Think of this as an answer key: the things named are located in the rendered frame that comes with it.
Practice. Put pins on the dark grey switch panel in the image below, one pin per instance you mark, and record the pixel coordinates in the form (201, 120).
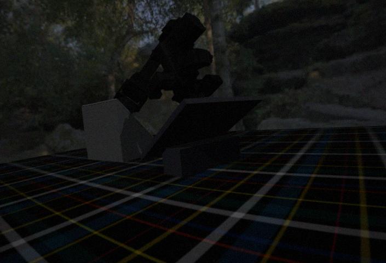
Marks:
(192, 140)

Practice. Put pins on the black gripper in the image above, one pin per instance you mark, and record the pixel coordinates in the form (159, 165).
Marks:
(184, 86)

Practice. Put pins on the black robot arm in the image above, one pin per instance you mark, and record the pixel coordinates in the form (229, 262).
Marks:
(178, 36)

